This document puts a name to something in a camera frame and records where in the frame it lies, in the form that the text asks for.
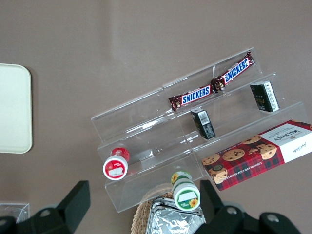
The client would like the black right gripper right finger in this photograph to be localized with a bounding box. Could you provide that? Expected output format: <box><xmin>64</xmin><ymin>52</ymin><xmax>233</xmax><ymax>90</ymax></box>
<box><xmin>195</xmin><ymin>180</ymin><xmax>302</xmax><ymax>234</ymax></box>

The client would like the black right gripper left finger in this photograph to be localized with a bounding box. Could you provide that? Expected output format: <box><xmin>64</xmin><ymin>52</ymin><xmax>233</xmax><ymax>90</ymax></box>
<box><xmin>0</xmin><ymin>180</ymin><xmax>91</xmax><ymax>234</ymax></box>

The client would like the foil wrapped sandwich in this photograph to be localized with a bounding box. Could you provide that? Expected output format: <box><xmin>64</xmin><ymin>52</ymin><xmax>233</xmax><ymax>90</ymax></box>
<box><xmin>146</xmin><ymin>196</ymin><xmax>207</xmax><ymax>234</ymax></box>

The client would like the woven wicker basket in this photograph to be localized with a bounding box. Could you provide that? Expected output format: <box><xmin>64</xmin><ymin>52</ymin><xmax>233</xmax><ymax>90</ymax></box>
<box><xmin>131</xmin><ymin>183</ymin><xmax>176</xmax><ymax>234</ymax></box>

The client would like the cream plastic tray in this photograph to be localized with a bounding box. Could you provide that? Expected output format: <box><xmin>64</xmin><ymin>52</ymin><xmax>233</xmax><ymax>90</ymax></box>
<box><xmin>0</xmin><ymin>63</ymin><xmax>33</xmax><ymax>154</ymax></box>

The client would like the green sunflower yogurt cup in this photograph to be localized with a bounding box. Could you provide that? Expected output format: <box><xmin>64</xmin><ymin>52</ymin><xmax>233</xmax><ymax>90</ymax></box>
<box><xmin>170</xmin><ymin>171</ymin><xmax>201</xmax><ymax>211</ymax></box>

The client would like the red lidded yogurt cup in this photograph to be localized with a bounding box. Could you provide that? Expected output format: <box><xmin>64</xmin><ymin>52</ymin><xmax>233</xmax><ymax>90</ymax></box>
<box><xmin>102</xmin><ymin>147</ymin><xmax>131</xmax><ymax>181</ymax></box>

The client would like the clear plastic container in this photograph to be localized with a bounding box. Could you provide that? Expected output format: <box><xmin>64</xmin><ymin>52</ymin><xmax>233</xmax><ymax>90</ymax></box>
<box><xmin>0</xmin><ymin>201</ymin><xmax>31</xmax><ymax>224</ymax></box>

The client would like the Walkers red tartan cookie box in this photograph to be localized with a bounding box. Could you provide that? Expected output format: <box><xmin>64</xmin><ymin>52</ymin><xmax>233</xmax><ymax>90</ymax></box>
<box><xmin>201</xmin><ymin>119</ymin><xmax>312</xmax><ymax>192</ymax></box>

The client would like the small black barcode box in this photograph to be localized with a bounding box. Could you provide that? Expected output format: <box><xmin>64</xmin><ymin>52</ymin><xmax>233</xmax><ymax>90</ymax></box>
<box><xmin>190</xmin><ymin>108</ymin><xmax>216</xmax><ymax>140</ymax></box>

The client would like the clear acrylic tiered stand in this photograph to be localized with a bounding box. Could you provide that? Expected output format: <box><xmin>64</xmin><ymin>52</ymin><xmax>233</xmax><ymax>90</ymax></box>
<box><xmin>91</xmin><ymin>85</ymin><xmax>206</xmax><ymax>214</ymax></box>
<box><xmin>161</xmin><ymin>47</ymin><xmax>308</xmax><ymax>176</ymax></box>

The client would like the Snickers chocolate bar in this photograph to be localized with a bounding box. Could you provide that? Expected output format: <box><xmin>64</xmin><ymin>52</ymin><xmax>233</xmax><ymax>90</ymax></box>
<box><xmin>168</xmin><ymin>85</ymin><xmax>213</xmax><ymax>109</ymax></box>
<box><xmin>210</xmin><ymin>50</ymin><xmax>256</xmax><ymax>94</ymax></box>

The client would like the black box with white side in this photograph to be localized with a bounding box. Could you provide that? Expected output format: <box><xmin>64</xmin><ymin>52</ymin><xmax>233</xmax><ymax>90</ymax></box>
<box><xmin>250</xmin><ymin>80</ymin><xmax>281</xmax><ymax>113</ymax></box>

